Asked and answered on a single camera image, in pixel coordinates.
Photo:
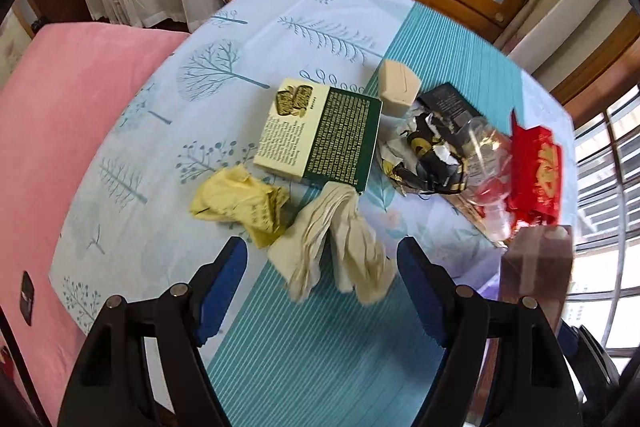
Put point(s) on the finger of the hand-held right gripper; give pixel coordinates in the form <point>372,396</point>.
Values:
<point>568,339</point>

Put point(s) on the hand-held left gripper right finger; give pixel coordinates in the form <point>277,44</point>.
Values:
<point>425,292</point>

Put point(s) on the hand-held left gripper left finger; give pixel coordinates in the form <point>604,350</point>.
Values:
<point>225,287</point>

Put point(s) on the brown box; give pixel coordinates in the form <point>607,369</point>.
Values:
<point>537,272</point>

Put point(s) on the cream cloth rag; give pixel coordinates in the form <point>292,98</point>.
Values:
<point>350,247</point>

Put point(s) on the red packet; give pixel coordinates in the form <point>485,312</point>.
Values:
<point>537,172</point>

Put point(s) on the yellow crumpled paper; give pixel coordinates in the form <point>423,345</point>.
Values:
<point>240,202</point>

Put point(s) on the clear plastic packaging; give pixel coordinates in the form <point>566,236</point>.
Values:
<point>487,177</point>

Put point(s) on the window grille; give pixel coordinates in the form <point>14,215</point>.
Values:
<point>610,187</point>

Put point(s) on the green and white box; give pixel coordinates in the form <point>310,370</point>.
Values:
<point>320,137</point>

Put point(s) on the black flat box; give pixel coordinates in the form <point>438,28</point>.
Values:
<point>450,104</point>

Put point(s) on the small black device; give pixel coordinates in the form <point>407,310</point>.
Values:
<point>26,297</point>

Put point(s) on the tan cardboard block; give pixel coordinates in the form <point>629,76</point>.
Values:
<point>397,89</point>

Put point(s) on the pink blanket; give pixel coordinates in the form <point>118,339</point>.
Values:
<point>55,132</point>

